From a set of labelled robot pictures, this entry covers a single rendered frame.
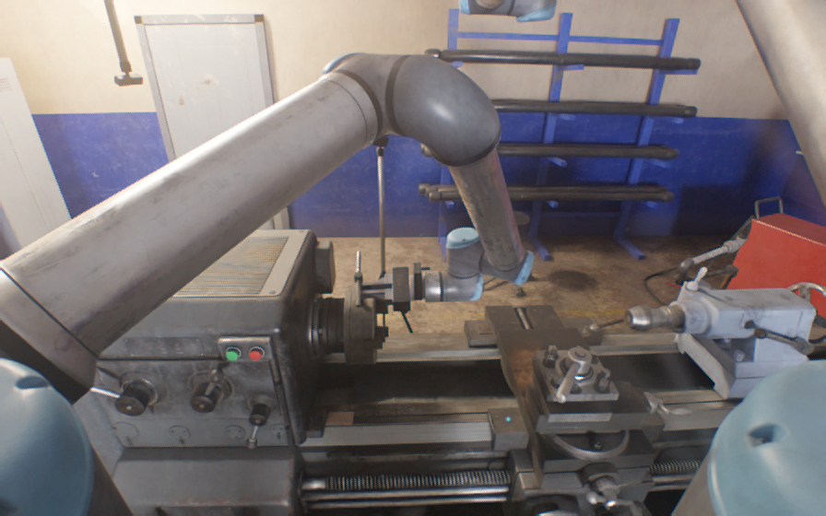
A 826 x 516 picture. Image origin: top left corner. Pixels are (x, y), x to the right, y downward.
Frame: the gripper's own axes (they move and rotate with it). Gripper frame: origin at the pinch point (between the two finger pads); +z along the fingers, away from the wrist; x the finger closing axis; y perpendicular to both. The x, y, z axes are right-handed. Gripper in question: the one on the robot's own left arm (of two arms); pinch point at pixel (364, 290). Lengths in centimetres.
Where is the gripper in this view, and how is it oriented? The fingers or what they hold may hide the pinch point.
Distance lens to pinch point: 117.9
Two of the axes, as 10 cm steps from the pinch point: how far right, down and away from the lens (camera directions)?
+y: 0.2, 6.8, 7.3
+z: -10.0, 0.5, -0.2
